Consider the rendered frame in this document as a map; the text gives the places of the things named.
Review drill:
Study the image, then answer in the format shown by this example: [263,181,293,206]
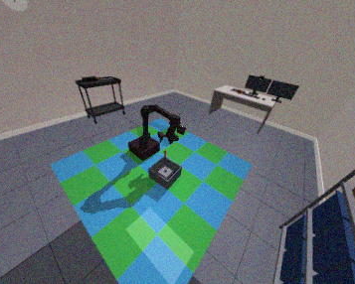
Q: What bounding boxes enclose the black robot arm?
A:
[139,104,186,150]

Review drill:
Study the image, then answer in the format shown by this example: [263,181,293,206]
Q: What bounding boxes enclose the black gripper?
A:
[157,128,179,143]

